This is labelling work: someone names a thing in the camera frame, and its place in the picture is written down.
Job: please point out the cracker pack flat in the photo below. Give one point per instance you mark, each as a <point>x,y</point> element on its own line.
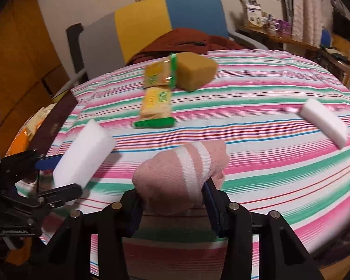
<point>156,111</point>

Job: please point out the pink striped sock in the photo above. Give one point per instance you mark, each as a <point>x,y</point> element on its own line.
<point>172,180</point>

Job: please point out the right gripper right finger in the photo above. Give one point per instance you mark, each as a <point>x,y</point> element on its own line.
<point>281,253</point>

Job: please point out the gold metal tin box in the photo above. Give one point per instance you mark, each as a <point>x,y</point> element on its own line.
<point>44,125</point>

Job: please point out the grey yellow blue chair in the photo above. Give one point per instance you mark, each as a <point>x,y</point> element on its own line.
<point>109,43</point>

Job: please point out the curtain right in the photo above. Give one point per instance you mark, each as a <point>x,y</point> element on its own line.
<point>305,17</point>

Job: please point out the black rolled mat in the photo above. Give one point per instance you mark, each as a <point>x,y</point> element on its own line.
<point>73,34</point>

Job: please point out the wooden wardrobe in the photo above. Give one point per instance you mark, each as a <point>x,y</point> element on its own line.
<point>30,69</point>

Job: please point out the purple box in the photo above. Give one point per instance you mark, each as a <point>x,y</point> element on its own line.
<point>284,27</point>

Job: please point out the wooden side desk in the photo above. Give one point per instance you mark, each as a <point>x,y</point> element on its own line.
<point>278,37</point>

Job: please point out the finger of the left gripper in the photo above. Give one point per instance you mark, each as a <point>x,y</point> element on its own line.
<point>48,163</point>
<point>58,197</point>

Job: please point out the white box with items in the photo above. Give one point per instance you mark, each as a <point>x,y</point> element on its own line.
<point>252,13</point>

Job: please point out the orange white snack bag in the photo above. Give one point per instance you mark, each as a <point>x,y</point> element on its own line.
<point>19,144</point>

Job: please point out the dark red jacket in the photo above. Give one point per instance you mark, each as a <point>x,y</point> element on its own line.
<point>181,40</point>

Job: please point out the cracker pack upright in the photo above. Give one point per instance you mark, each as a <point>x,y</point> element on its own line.
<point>161,73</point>

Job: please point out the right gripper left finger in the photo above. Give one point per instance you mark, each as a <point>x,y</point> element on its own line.
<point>68,254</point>

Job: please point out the white foam block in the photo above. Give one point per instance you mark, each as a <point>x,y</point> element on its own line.
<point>325,120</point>
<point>84,156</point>

